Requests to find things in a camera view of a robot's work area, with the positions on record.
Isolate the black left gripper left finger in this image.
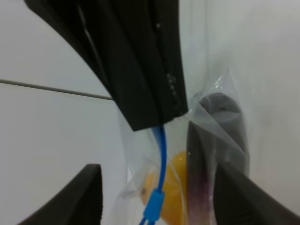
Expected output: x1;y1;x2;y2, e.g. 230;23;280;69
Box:
20;164;103;225

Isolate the purple eggplant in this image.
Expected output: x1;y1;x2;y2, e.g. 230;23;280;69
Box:
186;93;249;225

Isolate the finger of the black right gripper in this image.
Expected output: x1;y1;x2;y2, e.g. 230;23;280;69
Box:
25;0;163;131
150;0;188;117

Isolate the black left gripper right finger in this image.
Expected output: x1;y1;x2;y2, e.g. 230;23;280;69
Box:
213;163;300;225

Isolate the yellow round fruit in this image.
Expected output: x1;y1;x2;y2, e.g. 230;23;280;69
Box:
140;151;188;225

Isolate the clear zip bag blue seal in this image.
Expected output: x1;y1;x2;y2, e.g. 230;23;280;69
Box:
109;0;249;225

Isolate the blue zipper slider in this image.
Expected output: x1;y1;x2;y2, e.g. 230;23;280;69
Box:
143;189;165;222

